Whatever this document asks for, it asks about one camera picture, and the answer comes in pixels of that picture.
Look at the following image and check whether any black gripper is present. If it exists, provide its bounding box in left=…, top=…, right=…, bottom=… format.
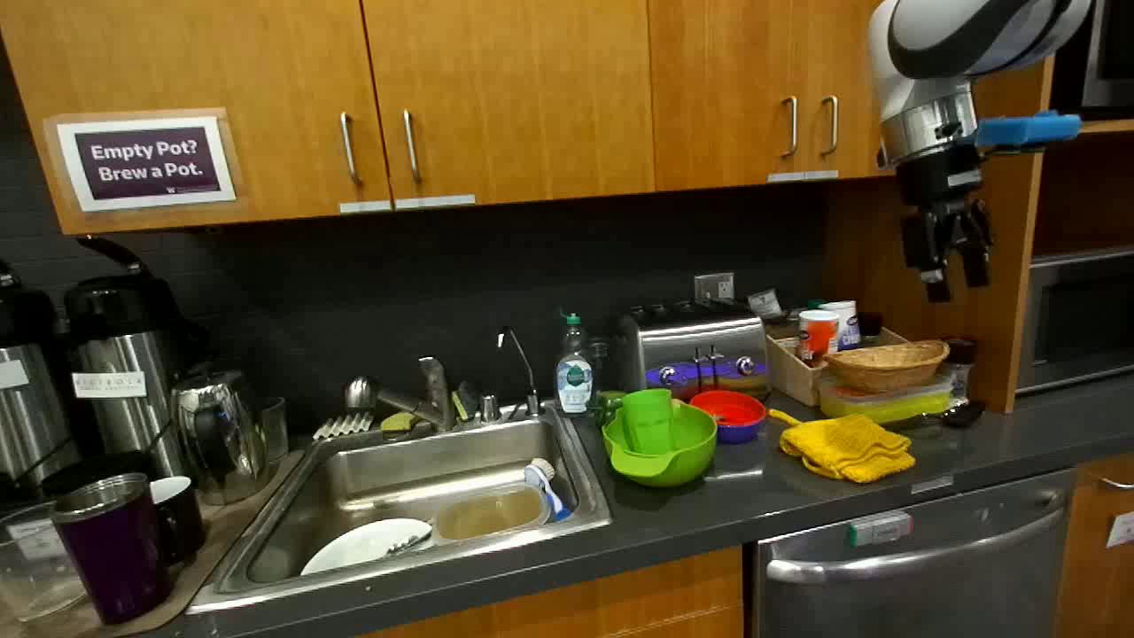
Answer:
left=893, top=144, right=995, bottom=307

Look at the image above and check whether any white canister blue label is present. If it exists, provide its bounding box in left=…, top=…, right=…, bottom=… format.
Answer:
left=819, top=297, right=870, bottom=355

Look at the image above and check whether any wicker basket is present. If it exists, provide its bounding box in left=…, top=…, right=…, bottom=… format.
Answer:
left=822, top=336, right=954, bottom=399

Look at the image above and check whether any built-in steel appliance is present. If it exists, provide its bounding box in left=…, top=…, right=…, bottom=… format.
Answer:
left=1015, top=248, right=1134, bottom=399

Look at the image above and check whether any yellow knitted cloth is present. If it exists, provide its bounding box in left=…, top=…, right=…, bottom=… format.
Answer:
left=770, top=408, right=923, bottom=486

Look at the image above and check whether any steel microwave oven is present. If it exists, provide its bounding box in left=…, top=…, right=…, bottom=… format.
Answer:
left=1078, top=0, right=1134, bottom=116

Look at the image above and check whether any silver toaster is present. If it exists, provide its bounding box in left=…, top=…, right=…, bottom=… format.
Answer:
left=618, top=301, right=778, bottom=401

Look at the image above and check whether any red plastic bowl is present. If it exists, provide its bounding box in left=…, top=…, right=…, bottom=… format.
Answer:
left=687, top=386, right=774, bottom=435

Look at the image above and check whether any blue plastic bowl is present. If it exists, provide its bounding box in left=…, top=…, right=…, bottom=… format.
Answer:
left=713, top=420, right=774, bottom=450

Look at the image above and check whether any stainless steel dishwasher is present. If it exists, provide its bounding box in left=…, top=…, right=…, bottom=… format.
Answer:
left=748, top=464, right=1082, bottom=638

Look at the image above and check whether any green plastic cup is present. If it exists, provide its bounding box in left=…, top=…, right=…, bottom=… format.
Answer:
left=618, top=386, right=679, bottom=457

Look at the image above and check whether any green plastic bowl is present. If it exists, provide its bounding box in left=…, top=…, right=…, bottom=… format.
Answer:
left=600, top=394, right=724, bottom=493

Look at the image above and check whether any dish soap bottle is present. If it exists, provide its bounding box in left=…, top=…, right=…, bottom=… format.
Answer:
left=552, top=308, right=600, bottom=424

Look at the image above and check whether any thin gooseneck tap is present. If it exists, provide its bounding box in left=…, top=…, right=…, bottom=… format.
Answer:
left=493, top=327, right=545, bottom=424

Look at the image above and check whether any blue white dish brush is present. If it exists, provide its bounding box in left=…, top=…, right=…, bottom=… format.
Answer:
left=520, top=455, right=578, bottom=526

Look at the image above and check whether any wooden base cabinet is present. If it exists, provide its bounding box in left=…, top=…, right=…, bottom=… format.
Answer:
left=361, top=543, right=752, bottom=638

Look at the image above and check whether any bowl with brown water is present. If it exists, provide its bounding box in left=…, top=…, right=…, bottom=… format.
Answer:
left=434, top=481, right=551, bottom=546

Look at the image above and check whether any chrome sink faucet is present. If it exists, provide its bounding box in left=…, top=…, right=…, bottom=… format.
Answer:
left=340, top=350, right=461, bottom=433

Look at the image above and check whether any stainless steel sink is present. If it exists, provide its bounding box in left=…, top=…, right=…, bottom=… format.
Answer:
left=187, top=401, right=618, bottom=622

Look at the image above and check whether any white plate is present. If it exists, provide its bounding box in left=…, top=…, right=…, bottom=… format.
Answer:
left=297, top=516, right=441, bottom=582

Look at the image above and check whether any glass coffee carafe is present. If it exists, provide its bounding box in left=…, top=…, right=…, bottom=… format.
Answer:
left=167, top=366, right=271, bottom=507

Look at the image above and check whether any brown serving tray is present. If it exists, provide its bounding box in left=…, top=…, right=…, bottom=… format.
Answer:
left=0, top=445, right=311, bottom=638

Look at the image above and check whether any wooden cabinet door with sign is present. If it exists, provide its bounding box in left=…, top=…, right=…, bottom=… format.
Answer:
left=0, top=0, right=392, bottom=238

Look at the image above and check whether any purple white sign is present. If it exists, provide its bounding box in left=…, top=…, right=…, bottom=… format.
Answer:
left=48, top=112, right=242, bottom=216

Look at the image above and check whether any black mug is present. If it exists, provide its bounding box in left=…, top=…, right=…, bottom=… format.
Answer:
left=144, top=472, right=212, bottom=572

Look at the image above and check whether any purple mug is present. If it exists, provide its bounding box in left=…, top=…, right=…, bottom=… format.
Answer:
left=50, top=468, right=174, bottom=629

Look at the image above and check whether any clear plastic container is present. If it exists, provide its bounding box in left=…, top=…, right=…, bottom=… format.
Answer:
left=0, top=503, right=90, bottom=629

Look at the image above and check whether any steel cabinet handle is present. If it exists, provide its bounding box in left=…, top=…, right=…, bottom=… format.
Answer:
left=778, top=93, right=805, bottom=162
left=337, top=112, right=365, bottom=193
left=819, top=93, right=843, bottom=162
left=398, top=108, right=427, bottom=187

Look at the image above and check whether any wall power outlet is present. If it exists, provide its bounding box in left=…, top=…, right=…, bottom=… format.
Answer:
left=692, top=269, right=742, bottom=308

